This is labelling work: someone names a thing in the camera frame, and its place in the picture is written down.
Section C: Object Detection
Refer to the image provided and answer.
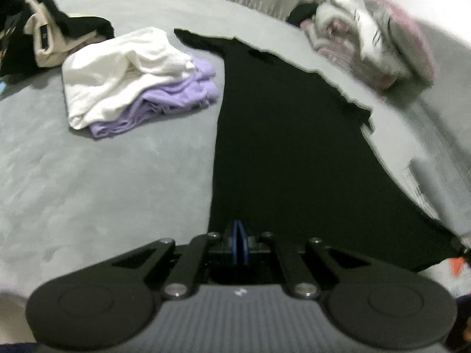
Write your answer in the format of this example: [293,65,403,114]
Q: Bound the purple garment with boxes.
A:
[88,57,220,139]

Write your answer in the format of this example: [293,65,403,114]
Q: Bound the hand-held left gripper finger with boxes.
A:
[110,221,240,299]
[239,221,372,299]

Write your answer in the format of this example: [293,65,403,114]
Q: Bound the white garment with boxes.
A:
[62,26,195,130]

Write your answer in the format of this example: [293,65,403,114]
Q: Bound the grey quilted blanket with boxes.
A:
[405,18,471,236]

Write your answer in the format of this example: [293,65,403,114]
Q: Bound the black sweater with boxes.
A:
[174,27,465,284]

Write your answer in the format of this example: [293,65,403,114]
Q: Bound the beige garment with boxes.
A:
[24,0,101,69]

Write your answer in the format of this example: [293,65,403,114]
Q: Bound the pink grey pillow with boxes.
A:
[362,0,437,87]

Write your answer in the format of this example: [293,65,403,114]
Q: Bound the black cloth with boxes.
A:
[287,3,319,27]

